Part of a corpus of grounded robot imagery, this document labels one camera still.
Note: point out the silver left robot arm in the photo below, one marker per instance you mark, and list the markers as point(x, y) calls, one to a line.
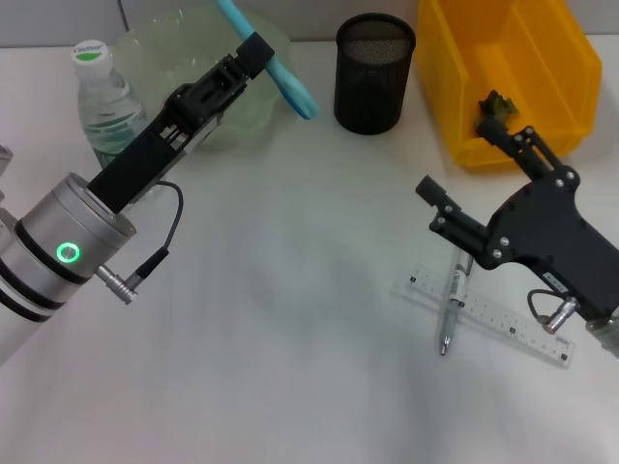
point(48, 251)

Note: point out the green glass fruit plate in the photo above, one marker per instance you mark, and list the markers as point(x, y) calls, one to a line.
point(159, 53)

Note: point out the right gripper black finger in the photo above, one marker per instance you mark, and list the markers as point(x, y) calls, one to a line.
point(454, 227)
point(532, 150)

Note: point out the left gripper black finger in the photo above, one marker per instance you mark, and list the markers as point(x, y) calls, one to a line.
point(254, 58)

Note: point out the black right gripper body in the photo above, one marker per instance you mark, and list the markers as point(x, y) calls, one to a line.
point(546, 232)

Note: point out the clear green-label water bottle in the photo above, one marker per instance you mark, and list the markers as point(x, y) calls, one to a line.
point(106, 106)

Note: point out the yellow plastic bin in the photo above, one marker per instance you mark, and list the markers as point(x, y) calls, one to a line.
point(546, 72)

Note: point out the transparent plastic ruler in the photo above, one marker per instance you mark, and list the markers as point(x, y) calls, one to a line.
point(503, 321)

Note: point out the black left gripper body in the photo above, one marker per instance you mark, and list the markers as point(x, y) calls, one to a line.
point(145, 159)

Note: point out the silver pen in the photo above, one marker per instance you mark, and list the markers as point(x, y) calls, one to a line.
point(447, 333)

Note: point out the black mesh pen holder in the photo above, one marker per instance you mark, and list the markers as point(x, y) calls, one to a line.
point(372, 92)

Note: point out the blue teal scissors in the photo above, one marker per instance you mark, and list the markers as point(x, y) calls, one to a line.
point(295, 96)

